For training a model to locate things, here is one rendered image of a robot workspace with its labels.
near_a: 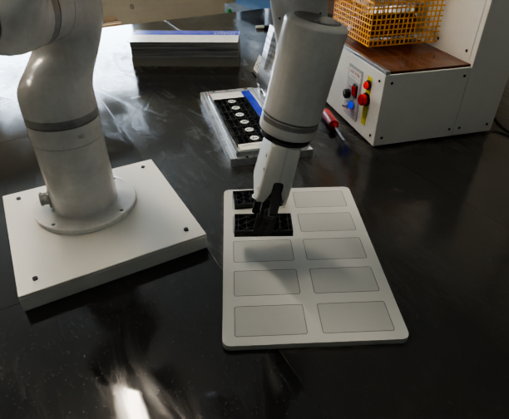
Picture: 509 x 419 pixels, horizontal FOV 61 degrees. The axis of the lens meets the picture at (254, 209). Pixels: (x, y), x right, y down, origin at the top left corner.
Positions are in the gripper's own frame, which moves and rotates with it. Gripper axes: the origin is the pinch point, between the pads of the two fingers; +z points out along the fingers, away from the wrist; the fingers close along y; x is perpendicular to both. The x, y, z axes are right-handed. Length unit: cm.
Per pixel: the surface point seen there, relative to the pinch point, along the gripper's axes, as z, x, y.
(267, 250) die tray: 7.6, 2.4, 0.0
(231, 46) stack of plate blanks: 3, -7, -106
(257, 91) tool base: 6, 2, -74
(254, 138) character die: 5.6, 0.4, -39.5
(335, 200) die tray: 4.5, 16.9, -15.3
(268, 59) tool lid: -4, 3, -74
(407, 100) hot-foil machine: -11, 35, -41
